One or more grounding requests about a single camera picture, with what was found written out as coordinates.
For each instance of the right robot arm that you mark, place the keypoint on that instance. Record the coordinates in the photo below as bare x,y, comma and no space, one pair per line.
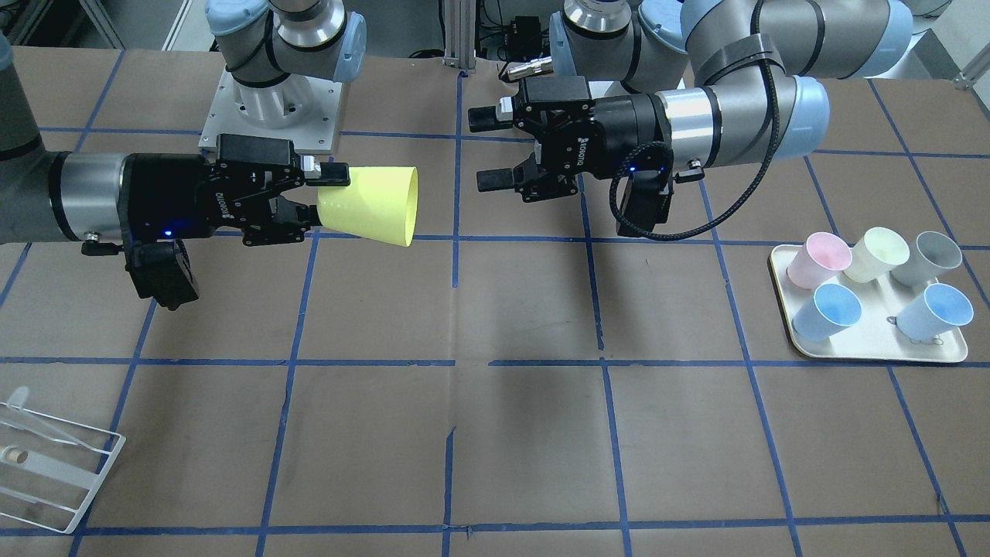
276,55

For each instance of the light blue cup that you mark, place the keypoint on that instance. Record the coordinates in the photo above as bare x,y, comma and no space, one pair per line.
937,309
831,309

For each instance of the light blue cup front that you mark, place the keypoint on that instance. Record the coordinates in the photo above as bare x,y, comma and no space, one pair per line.
937,309

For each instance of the light blue cup rear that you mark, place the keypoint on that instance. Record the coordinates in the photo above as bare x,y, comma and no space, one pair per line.
831,309

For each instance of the cream cup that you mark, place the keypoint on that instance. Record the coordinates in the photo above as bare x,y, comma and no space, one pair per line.
880,250

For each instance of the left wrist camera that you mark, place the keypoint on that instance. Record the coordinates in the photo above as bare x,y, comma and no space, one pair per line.
647,197

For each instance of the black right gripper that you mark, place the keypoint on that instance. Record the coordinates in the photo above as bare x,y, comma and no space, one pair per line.
164,193

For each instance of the beige serving tray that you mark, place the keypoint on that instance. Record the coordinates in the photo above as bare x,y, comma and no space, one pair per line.
875,336

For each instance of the silver connector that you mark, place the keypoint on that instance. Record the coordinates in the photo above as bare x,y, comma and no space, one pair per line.
512,74

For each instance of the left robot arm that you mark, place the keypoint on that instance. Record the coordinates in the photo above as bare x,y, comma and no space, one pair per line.
701,76

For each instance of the pink cup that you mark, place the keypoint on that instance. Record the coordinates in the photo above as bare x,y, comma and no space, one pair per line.
821,257

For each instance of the yellow cup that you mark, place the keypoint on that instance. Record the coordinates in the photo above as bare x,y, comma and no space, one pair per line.
379,203

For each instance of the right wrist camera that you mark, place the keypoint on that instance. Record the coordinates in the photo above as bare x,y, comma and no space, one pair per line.
162,271

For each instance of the grey cup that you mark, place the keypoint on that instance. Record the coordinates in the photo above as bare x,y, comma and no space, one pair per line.
932,254

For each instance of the white wire rack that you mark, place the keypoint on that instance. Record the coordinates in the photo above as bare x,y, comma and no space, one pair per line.
51,468

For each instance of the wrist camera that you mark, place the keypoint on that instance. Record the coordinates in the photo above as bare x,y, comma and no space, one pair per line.
162,271
647,197

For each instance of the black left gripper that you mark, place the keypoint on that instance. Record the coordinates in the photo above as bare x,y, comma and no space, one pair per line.
623,128

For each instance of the aluminium frame post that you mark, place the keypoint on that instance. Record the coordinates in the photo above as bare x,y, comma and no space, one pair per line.
459,34

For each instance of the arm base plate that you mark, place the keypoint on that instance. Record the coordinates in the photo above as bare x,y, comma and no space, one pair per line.
305,110

